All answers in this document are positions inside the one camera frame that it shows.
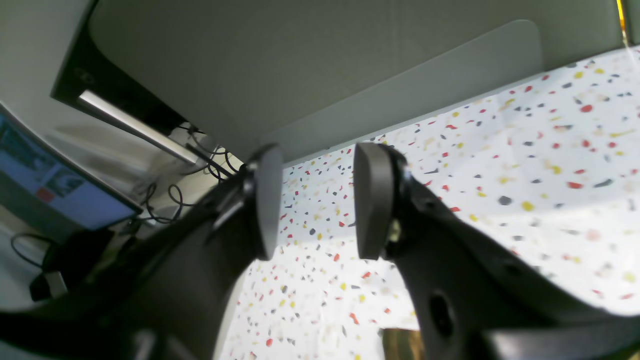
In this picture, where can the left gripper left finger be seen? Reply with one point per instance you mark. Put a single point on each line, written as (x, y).
(164, 299)

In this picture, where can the camouflage T-shirt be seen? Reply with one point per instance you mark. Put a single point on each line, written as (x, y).
(402, 344)

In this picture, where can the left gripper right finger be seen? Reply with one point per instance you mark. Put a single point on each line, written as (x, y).
(473, 299)

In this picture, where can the computer monitor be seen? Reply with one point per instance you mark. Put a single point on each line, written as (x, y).
(49, 192)

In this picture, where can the terrazzo pattern table cloth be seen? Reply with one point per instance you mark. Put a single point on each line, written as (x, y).
(548, 168)

